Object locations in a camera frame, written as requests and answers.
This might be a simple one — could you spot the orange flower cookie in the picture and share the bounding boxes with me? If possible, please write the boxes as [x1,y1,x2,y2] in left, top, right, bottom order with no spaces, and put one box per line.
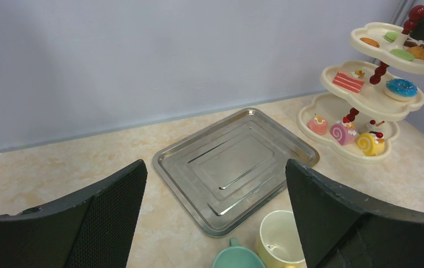
[406,46,424,60]

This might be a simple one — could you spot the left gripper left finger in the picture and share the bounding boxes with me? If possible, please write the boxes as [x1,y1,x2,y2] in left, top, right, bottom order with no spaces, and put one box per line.
[0,159,148,267]

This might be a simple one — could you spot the green macaron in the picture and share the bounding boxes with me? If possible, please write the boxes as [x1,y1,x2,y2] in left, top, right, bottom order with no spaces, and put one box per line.
[383,31,399,43]
[390,49,415,61]

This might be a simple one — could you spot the yellow cake slice toy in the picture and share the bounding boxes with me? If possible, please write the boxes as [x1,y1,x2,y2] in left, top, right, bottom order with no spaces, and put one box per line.
[355,131,386,156]

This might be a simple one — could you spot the pink strawberry cake slice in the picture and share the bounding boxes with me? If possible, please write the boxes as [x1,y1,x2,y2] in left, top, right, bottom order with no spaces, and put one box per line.
[332,69,365,93]

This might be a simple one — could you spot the cream three-tier dessert stand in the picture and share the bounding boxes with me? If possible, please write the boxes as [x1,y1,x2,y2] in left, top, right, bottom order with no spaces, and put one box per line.
[297,5,424,164]

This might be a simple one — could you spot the pink swirl roll cake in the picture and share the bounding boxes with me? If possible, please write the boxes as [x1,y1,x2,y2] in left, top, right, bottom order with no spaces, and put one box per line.
[330,117,358,146]

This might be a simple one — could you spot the stainless steel tray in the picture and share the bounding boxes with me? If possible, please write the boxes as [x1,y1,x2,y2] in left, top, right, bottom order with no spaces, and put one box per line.
[152,107,320,237]

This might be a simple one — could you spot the teal cup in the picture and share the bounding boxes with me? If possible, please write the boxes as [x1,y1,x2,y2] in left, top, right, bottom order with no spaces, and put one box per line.
[212,237,266,268]

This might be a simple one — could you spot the chocolate star cookie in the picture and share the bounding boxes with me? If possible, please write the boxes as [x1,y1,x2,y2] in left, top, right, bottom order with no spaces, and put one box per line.
[403,40,424,49]

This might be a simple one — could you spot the orange swirl cookie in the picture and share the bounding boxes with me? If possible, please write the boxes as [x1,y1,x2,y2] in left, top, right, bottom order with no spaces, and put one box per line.
[359,37,380,48]

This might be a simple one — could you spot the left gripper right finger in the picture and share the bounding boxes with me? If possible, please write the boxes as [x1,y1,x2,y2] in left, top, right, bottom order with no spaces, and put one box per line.
[285,159,424,267]

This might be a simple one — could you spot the blue frosted donut toy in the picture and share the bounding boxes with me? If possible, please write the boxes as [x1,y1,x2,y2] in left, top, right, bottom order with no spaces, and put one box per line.
[384,78,418,102]

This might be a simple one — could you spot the white cream cupcake toy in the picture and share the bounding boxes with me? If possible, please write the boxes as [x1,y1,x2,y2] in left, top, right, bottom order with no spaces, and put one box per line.
[364,119,385,135]

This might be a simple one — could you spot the yellow mug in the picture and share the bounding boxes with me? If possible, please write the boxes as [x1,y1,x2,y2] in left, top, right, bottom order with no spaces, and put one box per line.
[255,210,306,267]

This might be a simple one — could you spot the pink dome cupcake toy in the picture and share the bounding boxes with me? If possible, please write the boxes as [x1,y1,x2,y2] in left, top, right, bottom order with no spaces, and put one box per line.
[306,114,328,136]

